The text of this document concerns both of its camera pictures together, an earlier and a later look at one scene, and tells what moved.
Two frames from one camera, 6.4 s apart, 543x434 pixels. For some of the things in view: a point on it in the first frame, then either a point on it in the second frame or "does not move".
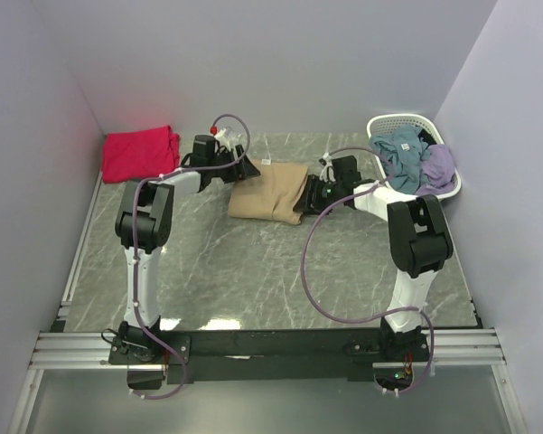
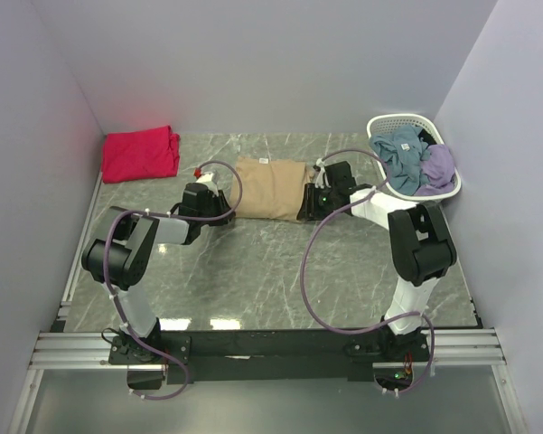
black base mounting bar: x=270 y=355 does not move
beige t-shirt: x=271 y=195 does not move
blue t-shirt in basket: x=407 y=149 does not move
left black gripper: x=243 y=170 to x=220 y=202
